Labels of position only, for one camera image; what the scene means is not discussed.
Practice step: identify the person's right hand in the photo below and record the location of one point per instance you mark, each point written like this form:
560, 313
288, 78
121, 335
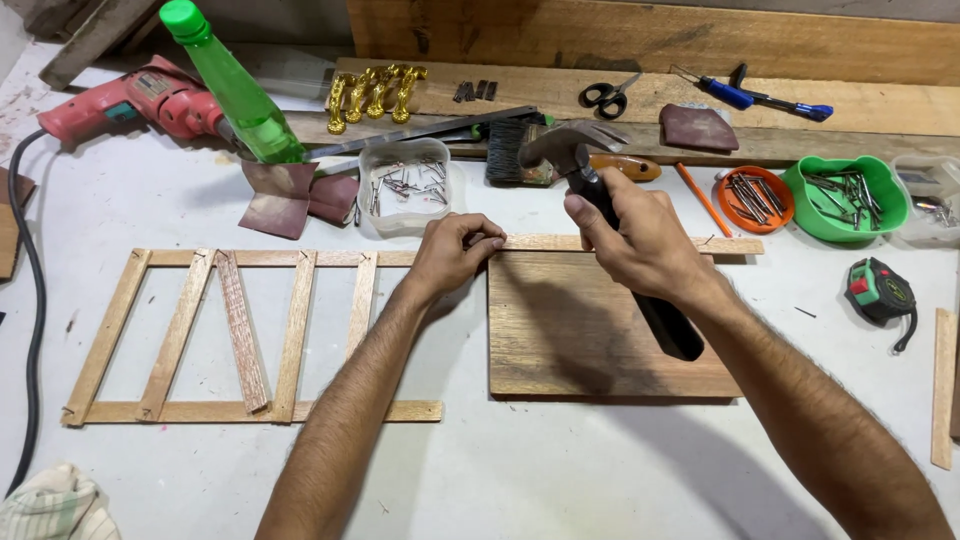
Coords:
645, 240

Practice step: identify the dark narrow wooden plank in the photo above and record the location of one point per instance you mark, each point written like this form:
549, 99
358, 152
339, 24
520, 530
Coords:
825, 146

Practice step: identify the clear rectangular plastic box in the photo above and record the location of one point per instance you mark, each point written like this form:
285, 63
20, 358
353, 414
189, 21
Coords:
926, 191

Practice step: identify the brown wood offcut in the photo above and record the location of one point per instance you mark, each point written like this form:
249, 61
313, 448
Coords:
11, 225

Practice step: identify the red electric drill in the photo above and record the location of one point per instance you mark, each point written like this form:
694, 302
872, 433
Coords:
157, 97

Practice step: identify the loose dark nail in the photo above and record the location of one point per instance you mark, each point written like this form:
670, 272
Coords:
805, 312

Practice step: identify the striped white cloth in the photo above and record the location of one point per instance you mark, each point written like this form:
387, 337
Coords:
52, 506

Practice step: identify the short blue screwdriver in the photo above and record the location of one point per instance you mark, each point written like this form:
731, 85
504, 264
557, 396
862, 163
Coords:
724, 91

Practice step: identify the loose light wooden slat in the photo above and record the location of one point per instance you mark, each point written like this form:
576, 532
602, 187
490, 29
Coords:
943, 390

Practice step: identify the orange round lid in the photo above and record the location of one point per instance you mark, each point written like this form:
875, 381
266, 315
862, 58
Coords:
731, 217

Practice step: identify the long blue screwdriver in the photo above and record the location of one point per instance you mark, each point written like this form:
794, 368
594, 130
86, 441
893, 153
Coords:
795, 106

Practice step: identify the large brown sandpaper sheet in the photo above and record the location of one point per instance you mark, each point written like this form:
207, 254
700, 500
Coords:
277, 199

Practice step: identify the heap of short nails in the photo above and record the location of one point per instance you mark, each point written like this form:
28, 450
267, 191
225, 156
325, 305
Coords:
409, 187

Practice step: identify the grey weathered wood beam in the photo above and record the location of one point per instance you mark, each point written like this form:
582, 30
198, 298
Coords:
94, 41

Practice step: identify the reddish wooden slat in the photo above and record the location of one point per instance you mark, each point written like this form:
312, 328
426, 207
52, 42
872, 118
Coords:
241, 330

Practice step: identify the green plastic bowl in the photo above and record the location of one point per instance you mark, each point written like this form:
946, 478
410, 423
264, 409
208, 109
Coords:
814, 221

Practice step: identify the clear plastic nail tub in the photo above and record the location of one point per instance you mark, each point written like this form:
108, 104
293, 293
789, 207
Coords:
371, 206

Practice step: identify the heap of grey nails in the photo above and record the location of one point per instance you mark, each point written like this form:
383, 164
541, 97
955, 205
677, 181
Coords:
847, 196

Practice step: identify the small folded sandpaper piece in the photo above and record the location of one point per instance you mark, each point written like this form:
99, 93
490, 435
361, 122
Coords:
334, 199

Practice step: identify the wide brown wooden plank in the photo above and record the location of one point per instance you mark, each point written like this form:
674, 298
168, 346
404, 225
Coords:
675, 37

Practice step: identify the long light wooden plank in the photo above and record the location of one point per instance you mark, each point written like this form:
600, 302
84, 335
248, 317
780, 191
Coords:
862, 101

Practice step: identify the brown wooden board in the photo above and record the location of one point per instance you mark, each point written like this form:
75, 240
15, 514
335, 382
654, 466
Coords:
555, 330

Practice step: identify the black bristle paint brush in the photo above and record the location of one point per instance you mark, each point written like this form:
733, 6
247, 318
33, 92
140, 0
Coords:
506, 154

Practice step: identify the heap of long dark nails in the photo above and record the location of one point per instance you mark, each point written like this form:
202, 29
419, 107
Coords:
754, 196

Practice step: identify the orange pencil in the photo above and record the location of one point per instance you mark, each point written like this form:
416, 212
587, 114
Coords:
703, 199

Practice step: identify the group of small black bits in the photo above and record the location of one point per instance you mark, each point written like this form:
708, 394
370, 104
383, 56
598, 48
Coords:
474, 91

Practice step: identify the curved brown sandpaper piece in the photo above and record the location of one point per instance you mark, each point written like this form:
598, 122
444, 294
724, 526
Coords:
697, 129

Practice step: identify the light wooden slat frame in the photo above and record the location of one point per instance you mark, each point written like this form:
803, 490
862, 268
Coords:
296, 330

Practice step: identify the green black tape measure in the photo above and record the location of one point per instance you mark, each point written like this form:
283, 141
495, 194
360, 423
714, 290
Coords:
879, 289

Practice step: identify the green plastic bottle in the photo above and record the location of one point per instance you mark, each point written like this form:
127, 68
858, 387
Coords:
244, 97

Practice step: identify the person's left hand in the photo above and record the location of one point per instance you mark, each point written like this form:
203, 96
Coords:
442, 259

